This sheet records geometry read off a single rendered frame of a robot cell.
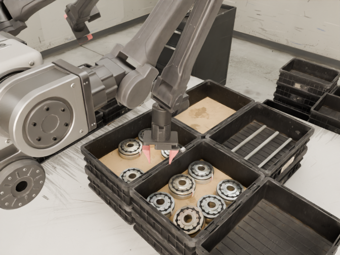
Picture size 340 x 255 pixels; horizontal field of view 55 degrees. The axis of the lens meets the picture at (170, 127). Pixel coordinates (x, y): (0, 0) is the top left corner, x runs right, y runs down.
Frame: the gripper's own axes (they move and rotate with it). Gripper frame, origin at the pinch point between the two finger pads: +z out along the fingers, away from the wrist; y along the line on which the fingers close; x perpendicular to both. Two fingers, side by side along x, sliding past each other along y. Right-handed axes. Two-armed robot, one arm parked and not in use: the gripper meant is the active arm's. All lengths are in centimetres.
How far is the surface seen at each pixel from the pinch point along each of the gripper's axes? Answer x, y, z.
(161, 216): 9.9, -1.0, 14.1
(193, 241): 18.8, -10.5, 14.7
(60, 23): -323, 122, 44
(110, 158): -28.0, 20.4, 21.1
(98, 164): -13.3, 22.1, 12.6
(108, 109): -117, 35, 47
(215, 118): -57, -28, 17
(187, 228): 9.4, -9.9, 20.0
